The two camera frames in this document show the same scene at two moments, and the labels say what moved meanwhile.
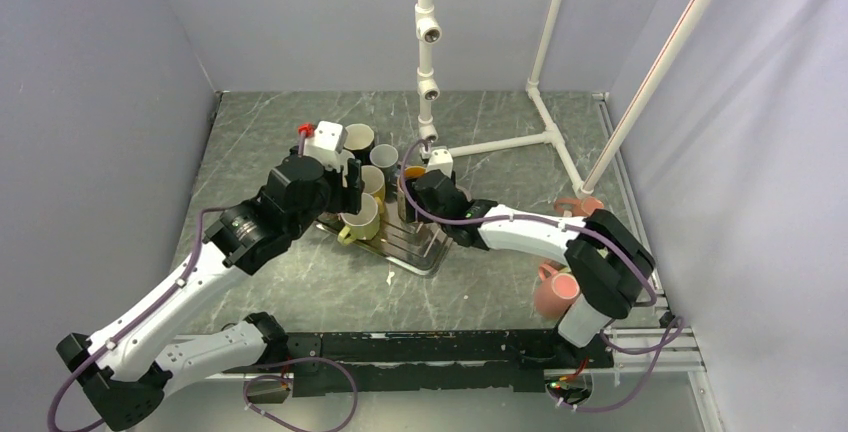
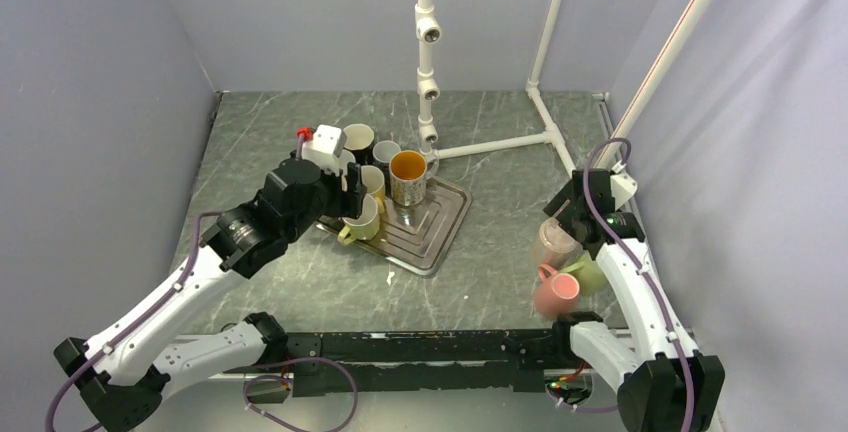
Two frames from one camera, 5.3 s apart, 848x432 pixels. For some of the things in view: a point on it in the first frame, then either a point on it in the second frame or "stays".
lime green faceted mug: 364,225 stays
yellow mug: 374,184 stays
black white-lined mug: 358,141 stays
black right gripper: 413,196 → 563,217
